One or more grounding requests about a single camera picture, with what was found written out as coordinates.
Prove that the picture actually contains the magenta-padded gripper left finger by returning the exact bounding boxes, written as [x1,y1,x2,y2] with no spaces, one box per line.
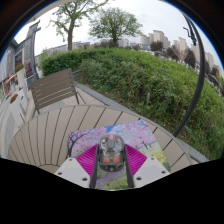
[54,144,100,190]

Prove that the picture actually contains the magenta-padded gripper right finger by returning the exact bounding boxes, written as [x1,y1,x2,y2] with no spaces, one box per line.
[123,144,171,190]

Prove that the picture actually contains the transparent grey computer mouse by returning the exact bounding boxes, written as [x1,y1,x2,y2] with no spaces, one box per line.
[98,133,126,173]

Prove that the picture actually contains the flower landscape print mouse pad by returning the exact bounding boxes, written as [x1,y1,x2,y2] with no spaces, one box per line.
[66,119,172,191]

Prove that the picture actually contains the brown slatted outdoor chair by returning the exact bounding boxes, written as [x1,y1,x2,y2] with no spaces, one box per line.
[29,68,86,116]

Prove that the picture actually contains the green trimmed hedge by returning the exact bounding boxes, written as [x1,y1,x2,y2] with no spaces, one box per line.
[39,46,224,161]

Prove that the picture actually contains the dark curved parasol pole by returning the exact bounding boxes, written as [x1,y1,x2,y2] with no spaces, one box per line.
[173,13,206,138]

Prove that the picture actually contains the tall white planter with flowers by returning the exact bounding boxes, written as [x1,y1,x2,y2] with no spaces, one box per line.
[14,63,28,92]

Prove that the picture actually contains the grey shopfront building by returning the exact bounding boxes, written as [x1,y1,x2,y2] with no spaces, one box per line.
[0,38,34,101]

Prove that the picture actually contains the tall grey sign pillar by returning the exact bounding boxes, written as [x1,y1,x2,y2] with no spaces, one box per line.
[24,19,43,89]

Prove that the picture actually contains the distant apartment buildings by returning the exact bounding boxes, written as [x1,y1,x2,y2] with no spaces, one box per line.
[139,29,224,78]

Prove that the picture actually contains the sparse-leaved tree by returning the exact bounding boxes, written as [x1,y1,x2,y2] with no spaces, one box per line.
[49,0,109,52]

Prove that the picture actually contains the round bushy tree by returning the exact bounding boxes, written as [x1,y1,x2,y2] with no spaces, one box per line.
[88,7,144,48]

